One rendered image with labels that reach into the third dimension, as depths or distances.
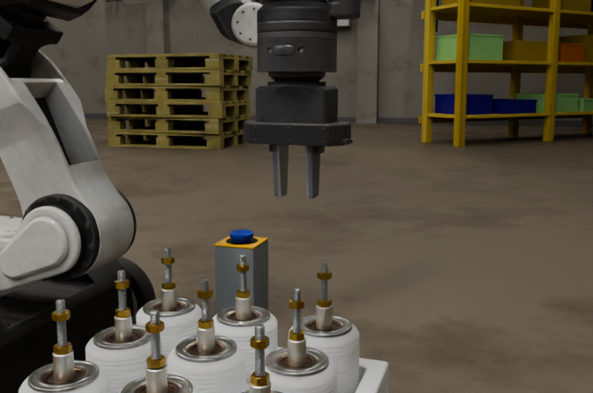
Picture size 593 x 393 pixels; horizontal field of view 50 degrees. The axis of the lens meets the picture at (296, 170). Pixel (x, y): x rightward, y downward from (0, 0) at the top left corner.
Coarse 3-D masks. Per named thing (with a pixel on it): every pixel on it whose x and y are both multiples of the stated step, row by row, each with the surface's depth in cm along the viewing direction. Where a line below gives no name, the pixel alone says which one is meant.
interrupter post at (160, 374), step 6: (150, 372) 67; (156, 372) 67; (162, 372) 67; (150, 378) 67; (156, 378) 67; (162, 378) 67; (150, 384) 67; (156, 384) 67; (162, 384) 67; (150, 390) 67; (156, 390) 67; (162, 390) 67
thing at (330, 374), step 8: (328, 368) 74; (336, 368) 76; (272, 376) 73; (280, 376) 72; (288, 376) 72; (304, 376) 72; (312, 376) 72; (320, 376) 72; (328, 376) 73; (336, 376) 75; (272, 384) 72; (280, 384) 72; (288, 384) 71; (296, 384) 71; (304, 384) 71; (312, 384) 72; (320, 384) 72; (328, 384) 73; (336, 384) 76; (288, 392) 71; (296, 392) 71; (304, 392) 71; (312, 392) 72; (320, 392) 72; (328, 392) 73; (336, 392) 75
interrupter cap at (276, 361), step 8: (272, 352) 77; (280, 352) 78; (312, 352) 78; (320, 352) 78; (272, 360) 76; (280, 360) 76; (312, 360) 76; (320, 360) 76; (328, 360) 75; (272, 368) 73; (280, 368) 74; (288, 368) 73; (296, 368) 74; (304, 368) 73; (312, 368) 74; (320, 368) 73; (296, 376) 72
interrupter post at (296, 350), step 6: (288, 342) 75; (294, 342) 74; (300, 342) 74; (288, 348) 75; (294, 348) 74; (300, 348) 74; (288, 354) 75; (294, 354) 74; (300, 354) 75; (288, 360) 75; (294, 360) 75; (300, 360) 75; (294, 366) 75; (300, 366) 75
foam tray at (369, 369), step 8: (360, 360) 93; (368, 360) 93; (376, 360) 93; (360, 368) 91; (368, 368) 90; (376, 368) 90; (384, 368) 90; (360, 376) 91; (368, 376) 88; (376, 376) 88; (384, 376) 89; (248, 384) 85; (360, 384) 85; (368, 384) 85; (376, 384) 85; (384, 384) 89; (360, 392) 83; (368, 392) 83; (376, 392) 84; (384, 392) 89
